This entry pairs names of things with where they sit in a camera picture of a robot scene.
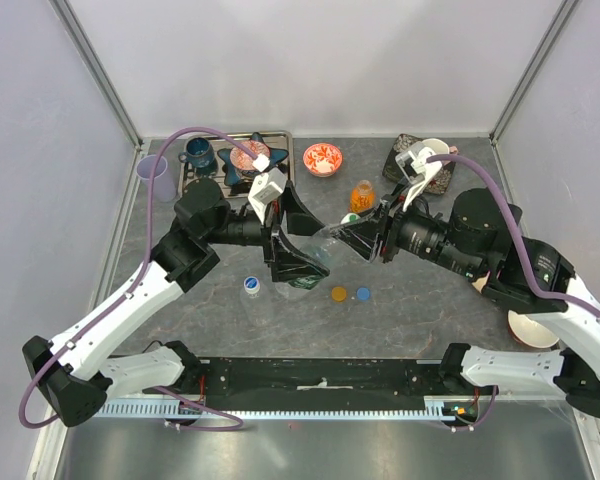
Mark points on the red patterned bowl on star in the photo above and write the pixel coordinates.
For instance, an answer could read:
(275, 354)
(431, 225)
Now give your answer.
(244, 163)

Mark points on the lilac plastic cup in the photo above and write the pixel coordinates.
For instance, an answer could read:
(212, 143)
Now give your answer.
(157, 169)

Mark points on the orange bottle cap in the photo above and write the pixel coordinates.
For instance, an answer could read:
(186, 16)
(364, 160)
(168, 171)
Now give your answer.
(339, 294)

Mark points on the white green bottle cap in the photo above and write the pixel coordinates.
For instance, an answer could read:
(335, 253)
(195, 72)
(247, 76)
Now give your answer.
(349, 217)

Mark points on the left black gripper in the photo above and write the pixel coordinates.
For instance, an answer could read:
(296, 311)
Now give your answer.
(288, 264)

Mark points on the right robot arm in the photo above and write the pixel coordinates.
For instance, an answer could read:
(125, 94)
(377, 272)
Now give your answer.
(481, 242)

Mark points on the black floral square plate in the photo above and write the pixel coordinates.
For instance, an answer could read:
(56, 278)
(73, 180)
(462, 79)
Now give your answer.
(437, 186)

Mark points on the clear bottle blue-white cap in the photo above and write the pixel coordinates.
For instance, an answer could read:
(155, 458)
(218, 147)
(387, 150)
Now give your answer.
(256, 301)

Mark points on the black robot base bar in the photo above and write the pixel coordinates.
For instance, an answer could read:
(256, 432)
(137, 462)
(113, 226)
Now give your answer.
(234, 383)

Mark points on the blue bottle cap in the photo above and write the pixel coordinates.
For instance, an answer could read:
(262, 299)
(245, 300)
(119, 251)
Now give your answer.
(363, 294)

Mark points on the pink white mug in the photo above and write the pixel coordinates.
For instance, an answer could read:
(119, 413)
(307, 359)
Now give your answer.
(436, 147)

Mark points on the dark blue mug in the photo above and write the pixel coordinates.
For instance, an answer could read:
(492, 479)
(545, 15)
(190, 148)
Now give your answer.
(200, 155)

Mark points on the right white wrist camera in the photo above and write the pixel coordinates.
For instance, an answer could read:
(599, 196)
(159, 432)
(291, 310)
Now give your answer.
(413, 164)

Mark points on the beige bird plate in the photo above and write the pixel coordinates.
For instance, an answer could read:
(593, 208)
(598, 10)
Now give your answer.
(480, 284)

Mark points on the orange floral bowl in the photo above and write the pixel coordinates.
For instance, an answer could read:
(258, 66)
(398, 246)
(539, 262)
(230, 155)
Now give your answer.
(322, 159)

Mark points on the blue star-shaped dish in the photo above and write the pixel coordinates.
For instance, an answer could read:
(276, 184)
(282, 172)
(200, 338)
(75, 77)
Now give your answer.
(279, 144)

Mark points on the green label clear bottle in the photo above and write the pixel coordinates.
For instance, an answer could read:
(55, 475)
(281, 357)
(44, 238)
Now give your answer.
(326, 249)

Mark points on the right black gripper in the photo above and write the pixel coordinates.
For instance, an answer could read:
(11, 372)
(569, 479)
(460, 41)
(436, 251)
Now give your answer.
(362, 236)

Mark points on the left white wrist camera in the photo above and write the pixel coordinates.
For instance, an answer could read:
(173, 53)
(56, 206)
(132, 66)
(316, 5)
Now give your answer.
(267, 186)

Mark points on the orange juice bottle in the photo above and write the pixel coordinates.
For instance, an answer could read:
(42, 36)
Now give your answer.
(362, 197)

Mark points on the white bowl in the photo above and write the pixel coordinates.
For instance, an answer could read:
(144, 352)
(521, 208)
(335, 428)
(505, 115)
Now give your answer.
(529, 332)

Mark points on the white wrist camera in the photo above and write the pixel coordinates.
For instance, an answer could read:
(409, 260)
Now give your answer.
(413, 164)
(267, 186)

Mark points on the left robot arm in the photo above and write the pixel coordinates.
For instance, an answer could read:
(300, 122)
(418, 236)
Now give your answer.
(77, 372)

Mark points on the white slotted cable duct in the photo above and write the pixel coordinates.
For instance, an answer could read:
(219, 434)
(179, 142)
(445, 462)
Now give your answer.
(162, 407)

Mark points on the metal tray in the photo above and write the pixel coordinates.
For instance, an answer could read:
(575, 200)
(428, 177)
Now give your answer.
(187, 174)

